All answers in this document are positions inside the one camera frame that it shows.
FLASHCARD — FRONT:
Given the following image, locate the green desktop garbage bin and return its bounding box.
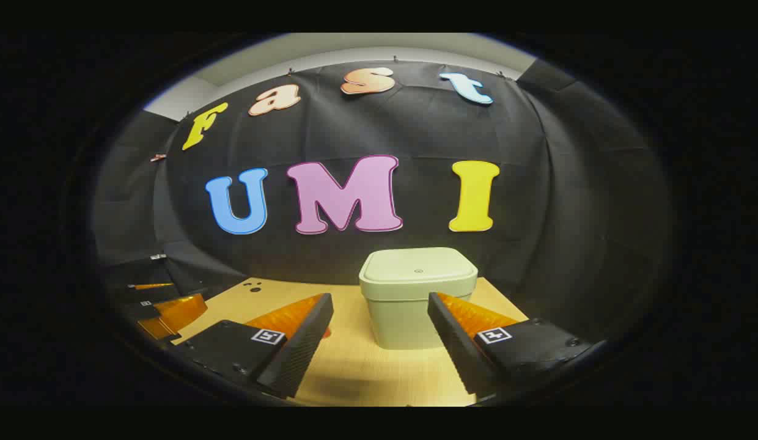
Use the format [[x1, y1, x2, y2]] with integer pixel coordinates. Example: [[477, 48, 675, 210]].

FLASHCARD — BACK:
[[359, 247, 479, 351]]

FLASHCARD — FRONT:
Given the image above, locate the wooden desktop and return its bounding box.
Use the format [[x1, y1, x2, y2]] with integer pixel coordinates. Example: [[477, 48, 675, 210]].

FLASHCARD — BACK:
[[171, 277, 529, 407]]

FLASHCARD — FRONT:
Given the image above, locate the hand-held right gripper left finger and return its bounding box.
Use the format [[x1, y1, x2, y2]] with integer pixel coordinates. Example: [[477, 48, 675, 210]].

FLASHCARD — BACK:
[[171, 293, 334, 400]]

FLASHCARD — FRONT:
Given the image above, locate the black backdrop cloth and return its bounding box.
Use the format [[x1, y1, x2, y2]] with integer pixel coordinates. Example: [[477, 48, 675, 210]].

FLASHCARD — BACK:
[[92, 60, 673, 343]]

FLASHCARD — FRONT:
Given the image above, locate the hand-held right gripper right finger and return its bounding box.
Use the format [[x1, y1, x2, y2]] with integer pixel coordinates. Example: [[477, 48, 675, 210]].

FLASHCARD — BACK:
[[427, 291, 594, 397]]

